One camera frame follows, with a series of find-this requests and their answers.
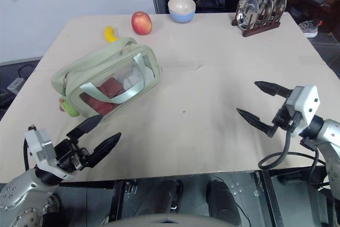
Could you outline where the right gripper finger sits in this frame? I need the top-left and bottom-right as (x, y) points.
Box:
(254, 80), (292, 99)
(235, 108), (277, 138)

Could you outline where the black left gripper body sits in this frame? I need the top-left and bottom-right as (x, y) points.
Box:
(54, 138), (90, 173)

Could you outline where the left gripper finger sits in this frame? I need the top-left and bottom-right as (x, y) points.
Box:
(87, 132), (122, 169)
(66, 115), (103, 141)

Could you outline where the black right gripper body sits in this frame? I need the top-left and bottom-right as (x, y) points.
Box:
(271, 99), (301, 133)

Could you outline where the light green transparent bag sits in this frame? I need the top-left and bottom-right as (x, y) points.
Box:
(51, 37), (162, 123)

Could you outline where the green pink zipper charm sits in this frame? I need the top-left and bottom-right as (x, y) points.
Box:
(58, 96), (80, 117)

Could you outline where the red cloth item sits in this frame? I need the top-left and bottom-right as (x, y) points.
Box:
(79, 77), (126, 116)

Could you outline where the brown wooden plate rack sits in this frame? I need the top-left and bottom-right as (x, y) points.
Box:
(231, 11), (282, 37)

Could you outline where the grey sneaker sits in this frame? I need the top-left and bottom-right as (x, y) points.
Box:
(298, 20), (324, 38)

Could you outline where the white cloth item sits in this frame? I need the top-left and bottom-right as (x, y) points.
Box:
(118, 66), (155, 90)

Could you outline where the grey power strip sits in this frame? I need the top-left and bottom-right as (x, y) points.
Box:
(6, 77), (24, 93)

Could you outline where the silver metal plate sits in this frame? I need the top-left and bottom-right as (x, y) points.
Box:
(235, 0), (258, 30)
(267, 0), (288, 22)
(253, 0), (274, 24)

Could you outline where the grey robot torso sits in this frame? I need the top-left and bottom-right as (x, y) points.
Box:
(99, 212), (215, 227)

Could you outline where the yellow banana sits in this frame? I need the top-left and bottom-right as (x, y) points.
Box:
(104, 26), (121, 43)

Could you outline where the red apple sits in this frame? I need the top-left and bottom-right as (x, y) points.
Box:
(131, 11), (153, 36)

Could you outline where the blue white bowl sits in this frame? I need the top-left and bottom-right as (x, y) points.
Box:
(167, 0), (197, 23)

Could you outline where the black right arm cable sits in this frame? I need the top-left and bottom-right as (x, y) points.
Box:
(258, 125), (328, 187)

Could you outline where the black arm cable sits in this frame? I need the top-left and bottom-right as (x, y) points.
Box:
(258, 125), (328, 187)
(23, 139), (30, 171)

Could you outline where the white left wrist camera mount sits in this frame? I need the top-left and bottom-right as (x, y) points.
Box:
(23, 125), (77, 181)

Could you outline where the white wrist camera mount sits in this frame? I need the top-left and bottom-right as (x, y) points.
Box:
(23, 125), (77, 181)
(283, 85), (320, 138)

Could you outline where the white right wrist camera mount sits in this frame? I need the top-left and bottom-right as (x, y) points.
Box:
(283, 85), (320, 138)

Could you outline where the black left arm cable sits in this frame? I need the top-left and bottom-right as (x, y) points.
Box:
(23, 139), (30, 171)

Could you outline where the black floor cable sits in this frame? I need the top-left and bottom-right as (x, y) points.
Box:
(16, 63), (35, 79)

